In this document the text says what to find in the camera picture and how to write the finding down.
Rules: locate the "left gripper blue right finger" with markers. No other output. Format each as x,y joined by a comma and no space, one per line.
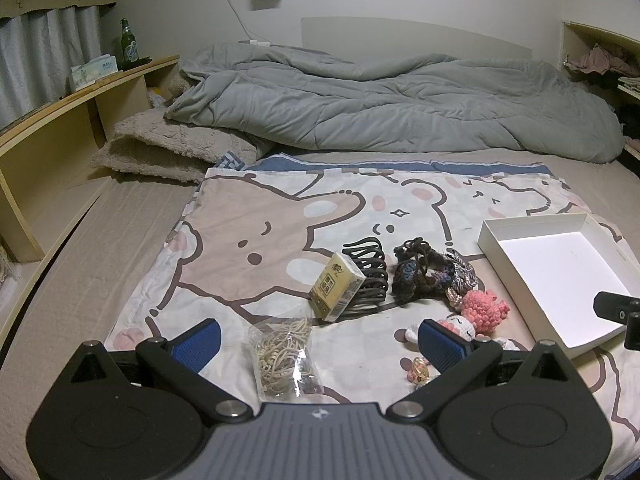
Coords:
441,347

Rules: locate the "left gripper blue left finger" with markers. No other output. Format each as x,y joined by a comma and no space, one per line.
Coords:
196,347

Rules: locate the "floral silk round pouch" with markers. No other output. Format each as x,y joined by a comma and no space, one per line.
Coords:
419,373

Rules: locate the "pink crochet doll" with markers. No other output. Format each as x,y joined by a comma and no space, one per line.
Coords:
479,313

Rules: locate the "striped metallic scrunchie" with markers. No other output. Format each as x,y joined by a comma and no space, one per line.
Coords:
463,279

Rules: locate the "dark brown knitted scrunchie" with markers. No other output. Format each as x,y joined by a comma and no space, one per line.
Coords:
420,272

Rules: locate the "bag of rubber bands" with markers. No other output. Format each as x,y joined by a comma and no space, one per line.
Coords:
282,364

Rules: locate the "black hair claw clip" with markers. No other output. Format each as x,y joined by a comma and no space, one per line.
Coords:
369,258

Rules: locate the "yellow small card box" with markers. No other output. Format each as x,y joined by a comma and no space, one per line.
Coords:
335,287

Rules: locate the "white shallow cardboard box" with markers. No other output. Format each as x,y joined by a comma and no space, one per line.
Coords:
553,266

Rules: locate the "cartoon bear print blanket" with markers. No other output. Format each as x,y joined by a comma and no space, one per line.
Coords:
249,246

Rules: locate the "beige fleece blanket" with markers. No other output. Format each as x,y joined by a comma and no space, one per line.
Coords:
150,145

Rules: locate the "wooden bedside shelf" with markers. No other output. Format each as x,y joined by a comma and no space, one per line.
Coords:
47,183

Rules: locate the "open wardrobe shelf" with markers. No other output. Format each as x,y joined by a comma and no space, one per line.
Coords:
621,93

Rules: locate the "pink clothes pile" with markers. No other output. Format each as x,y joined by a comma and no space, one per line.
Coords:
601,60

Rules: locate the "grey quilted duvet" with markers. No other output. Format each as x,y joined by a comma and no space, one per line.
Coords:
431,103

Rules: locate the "tissue pack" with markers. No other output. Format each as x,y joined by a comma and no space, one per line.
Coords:
81,76

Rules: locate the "green glass bottle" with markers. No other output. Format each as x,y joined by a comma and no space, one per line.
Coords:
128,44

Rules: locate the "grey curtain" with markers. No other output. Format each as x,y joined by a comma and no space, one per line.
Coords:
38,49

